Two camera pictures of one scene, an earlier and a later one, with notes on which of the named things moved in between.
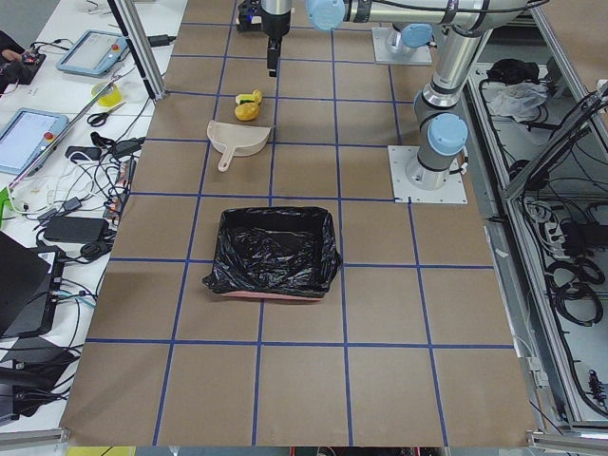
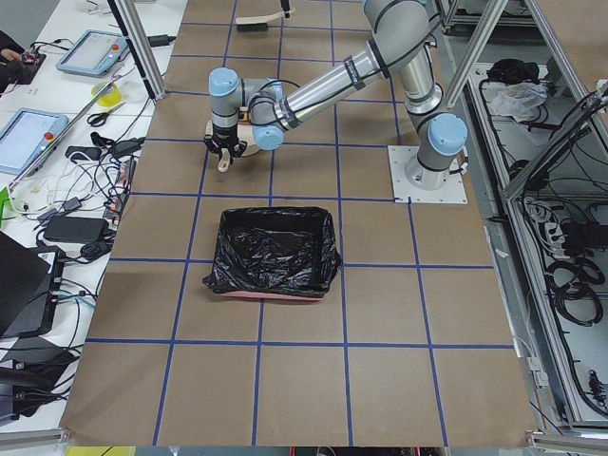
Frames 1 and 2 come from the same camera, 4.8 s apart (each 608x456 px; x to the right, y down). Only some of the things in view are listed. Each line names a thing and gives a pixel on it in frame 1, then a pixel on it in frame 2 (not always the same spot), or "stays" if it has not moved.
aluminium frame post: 140,47 stays
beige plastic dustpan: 236,140 stays
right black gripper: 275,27 to 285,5
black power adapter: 85,229 stays
